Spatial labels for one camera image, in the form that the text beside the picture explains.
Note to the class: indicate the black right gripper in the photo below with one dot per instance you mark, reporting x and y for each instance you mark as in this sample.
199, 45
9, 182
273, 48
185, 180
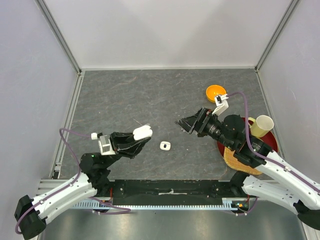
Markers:
200, 120

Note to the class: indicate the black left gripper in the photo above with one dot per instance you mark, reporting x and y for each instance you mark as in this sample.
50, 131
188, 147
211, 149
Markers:
124, 143

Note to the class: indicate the white oval case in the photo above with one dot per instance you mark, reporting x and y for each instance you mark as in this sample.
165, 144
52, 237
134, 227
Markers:
142, 132

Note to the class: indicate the white earbud charging case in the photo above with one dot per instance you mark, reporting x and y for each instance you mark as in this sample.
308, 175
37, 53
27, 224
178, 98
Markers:
165, 146

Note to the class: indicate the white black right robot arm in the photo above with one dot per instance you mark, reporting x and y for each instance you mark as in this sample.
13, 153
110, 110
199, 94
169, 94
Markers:
297, 193

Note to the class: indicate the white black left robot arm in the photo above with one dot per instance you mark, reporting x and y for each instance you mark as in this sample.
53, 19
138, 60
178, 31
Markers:
34, 214

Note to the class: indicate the orange plastic bowl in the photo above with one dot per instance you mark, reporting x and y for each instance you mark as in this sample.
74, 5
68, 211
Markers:
213, 90

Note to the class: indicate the woven bamboo tray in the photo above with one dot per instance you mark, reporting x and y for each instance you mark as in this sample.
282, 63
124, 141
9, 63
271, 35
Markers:
234, 164

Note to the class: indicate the cream yellow mug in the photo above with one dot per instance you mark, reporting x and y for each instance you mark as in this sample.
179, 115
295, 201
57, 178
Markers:
261, 125

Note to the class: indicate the red round plate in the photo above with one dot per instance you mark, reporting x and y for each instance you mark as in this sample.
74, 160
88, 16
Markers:
269, 139

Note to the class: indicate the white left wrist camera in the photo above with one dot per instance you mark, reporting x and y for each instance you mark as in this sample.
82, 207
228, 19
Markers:
105, 146

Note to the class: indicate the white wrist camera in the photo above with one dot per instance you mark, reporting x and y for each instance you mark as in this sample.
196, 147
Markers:
105, 146
221, 104

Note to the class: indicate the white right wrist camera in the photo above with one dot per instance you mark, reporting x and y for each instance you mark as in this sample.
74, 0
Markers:
221, 104

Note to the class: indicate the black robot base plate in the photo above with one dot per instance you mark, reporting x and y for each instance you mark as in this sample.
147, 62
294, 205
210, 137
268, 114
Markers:
132, 191

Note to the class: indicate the light blue cable duct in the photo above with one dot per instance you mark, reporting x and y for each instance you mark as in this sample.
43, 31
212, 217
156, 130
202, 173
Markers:
223, 204

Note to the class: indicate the aluminium frame left post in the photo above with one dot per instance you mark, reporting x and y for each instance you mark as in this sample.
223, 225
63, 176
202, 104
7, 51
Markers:
58, 34

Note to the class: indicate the aluminium frame post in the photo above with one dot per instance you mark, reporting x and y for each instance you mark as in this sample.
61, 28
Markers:
58, 34
276, 34

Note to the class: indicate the aluminium frame right post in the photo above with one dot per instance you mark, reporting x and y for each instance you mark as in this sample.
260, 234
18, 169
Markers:
276, 34

